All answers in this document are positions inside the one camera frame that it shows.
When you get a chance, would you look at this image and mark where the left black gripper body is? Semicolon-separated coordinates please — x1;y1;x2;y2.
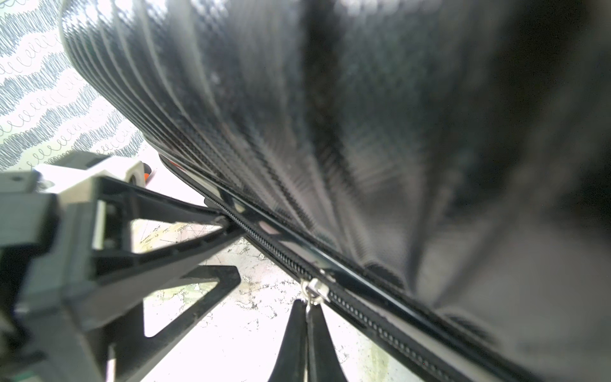
0;170;116;382

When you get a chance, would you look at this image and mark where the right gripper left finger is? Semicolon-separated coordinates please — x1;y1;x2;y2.
268;299;307;382

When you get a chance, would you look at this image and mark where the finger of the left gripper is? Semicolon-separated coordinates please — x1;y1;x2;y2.
95;177;227;251
71;225;243;381

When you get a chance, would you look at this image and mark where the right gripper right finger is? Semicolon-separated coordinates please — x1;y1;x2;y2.
306;305;348;382

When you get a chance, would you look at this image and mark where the black ribbed hard-shell suitcase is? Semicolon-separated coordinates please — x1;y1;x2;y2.
60;1;610;381

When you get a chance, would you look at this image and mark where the orange-handled utility knife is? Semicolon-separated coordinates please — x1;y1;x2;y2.
143;162;154;184

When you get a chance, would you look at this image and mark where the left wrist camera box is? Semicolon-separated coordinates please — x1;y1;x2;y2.
34;151;146;207

